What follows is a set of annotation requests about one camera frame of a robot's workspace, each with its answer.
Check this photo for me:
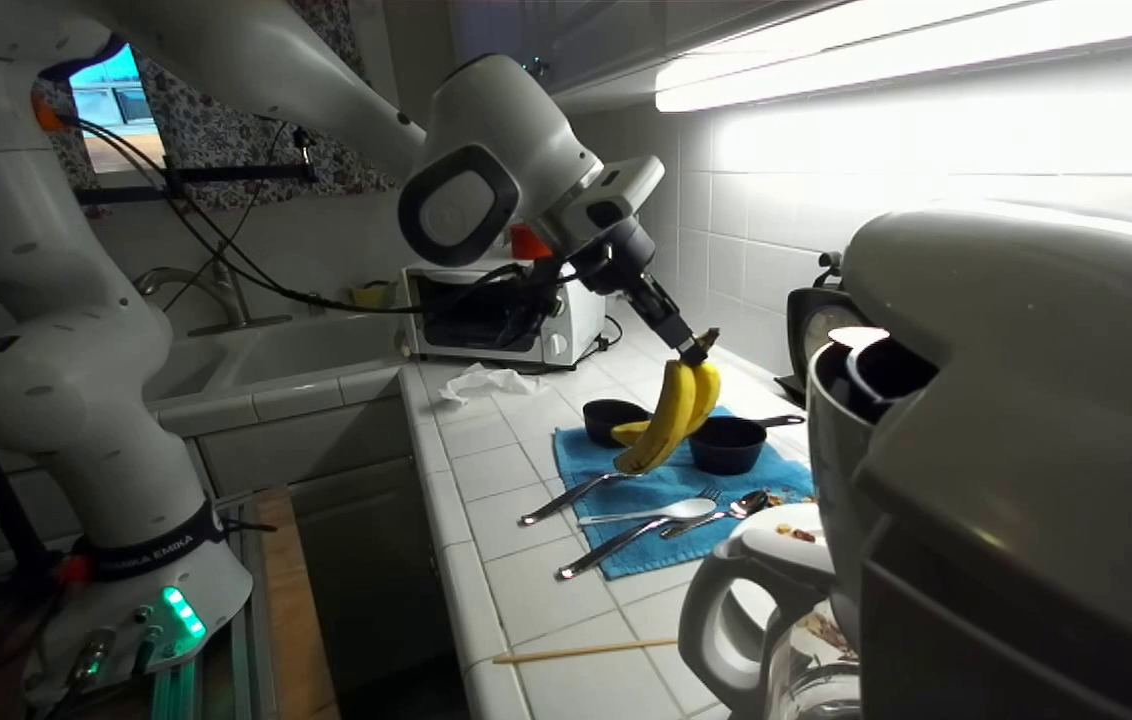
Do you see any blue towel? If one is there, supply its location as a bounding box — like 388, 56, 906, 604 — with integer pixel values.
548, 420, 820, 583

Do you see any window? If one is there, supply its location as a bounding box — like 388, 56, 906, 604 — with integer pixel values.
64, 45, 172, 178

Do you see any white base cabinet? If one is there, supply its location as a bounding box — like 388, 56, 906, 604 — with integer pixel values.
198, 391, 459, 697

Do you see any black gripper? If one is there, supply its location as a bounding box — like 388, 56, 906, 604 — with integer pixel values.
571, 216, 726, 373

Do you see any silver spoon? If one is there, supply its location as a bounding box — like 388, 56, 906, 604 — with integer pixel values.
571, 497, 726, 528

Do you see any white kitchen sink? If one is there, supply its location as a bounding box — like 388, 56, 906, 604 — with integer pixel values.
141, 312, 408, 405

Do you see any under-cabinet light strip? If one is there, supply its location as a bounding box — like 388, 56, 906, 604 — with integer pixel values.
651, 0, 1132, 118

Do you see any black cup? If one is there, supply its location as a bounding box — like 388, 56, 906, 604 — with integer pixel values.
687, 413, 812, 482

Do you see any yellow banana bunch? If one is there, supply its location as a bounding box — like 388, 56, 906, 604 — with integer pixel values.
609, 355, 726, 477

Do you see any white plate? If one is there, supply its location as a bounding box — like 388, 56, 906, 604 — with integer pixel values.
721, 502, 849, 574

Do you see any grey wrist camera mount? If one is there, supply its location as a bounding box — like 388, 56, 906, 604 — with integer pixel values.
548, 155, 670, 258

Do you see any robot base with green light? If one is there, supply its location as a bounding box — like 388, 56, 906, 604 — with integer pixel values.
22, 538, 258, 716

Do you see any blue measuring cup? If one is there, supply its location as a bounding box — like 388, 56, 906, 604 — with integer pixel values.
515, 395, 655, 533

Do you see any thin wooden stick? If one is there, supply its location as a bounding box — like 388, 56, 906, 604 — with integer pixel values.
491, 637, 681, 669

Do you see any white toaster oven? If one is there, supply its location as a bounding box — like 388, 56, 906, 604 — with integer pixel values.
401, 258, 613, 373

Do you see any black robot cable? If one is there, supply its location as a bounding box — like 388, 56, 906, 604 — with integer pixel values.
67, 113, 437, 326

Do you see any glass coffee carafe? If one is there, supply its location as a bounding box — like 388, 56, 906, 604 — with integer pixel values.
678, 546, 868, 720

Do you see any silver fork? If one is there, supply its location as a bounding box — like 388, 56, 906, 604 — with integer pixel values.
551, 489, 778, 583

